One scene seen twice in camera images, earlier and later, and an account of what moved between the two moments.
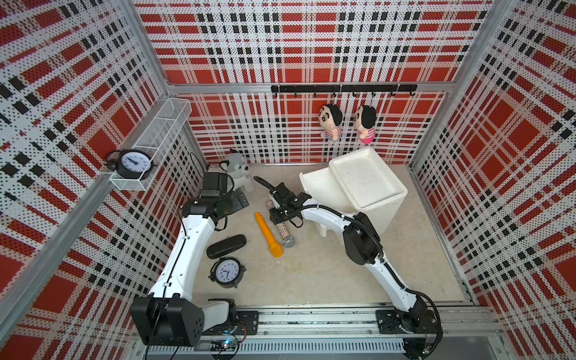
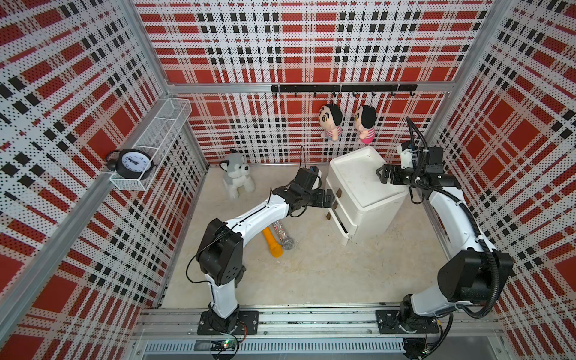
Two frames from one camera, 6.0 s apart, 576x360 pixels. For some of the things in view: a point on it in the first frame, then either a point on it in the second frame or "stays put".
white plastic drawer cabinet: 369,187 stays put
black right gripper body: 279,214 to 399,176
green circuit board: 229,344 stays put
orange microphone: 276,249 stays put
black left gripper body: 228,208 to 316,198
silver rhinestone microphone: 288,240 stays put
